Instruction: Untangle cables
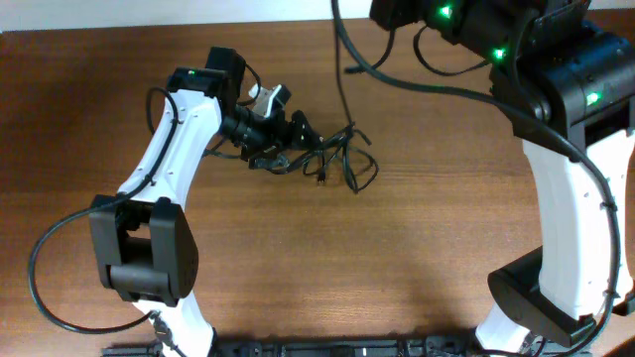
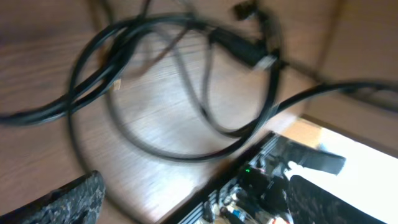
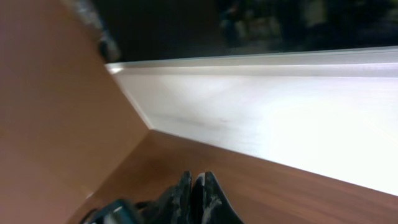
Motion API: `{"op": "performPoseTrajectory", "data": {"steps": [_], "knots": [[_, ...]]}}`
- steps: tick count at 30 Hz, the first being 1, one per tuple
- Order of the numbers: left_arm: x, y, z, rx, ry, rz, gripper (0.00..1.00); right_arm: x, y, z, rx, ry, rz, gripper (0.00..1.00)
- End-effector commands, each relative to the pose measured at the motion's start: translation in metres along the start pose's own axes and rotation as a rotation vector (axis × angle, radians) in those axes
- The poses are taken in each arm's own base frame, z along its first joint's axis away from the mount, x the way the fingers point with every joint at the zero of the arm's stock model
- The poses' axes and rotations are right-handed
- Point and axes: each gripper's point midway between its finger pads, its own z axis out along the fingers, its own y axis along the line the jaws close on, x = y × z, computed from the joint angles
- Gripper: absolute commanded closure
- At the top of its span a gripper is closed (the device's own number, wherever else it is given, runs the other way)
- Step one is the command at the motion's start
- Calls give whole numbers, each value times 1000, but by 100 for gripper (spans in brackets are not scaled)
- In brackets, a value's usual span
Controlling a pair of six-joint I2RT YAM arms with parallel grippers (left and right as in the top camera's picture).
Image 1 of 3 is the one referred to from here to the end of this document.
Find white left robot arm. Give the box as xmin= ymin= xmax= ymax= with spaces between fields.
xmin=82 ymin=47 xmax=322 ymax=356

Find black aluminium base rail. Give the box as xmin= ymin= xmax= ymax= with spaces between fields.
xmin=100 ymin=336 xmax=567 ymax=357

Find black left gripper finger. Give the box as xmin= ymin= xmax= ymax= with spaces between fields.
xmin=291 ymin=110 xmax=322 ymax=150
xmin=248 ymin=150 xmax=290 ymax=171

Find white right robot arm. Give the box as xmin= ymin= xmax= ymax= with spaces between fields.
xmin=369 ymin=1 xmax=634 ymax=356

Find black cable with gold plug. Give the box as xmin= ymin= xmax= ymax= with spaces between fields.
xmin=201 ymin=123 xmax=373 ymax=187

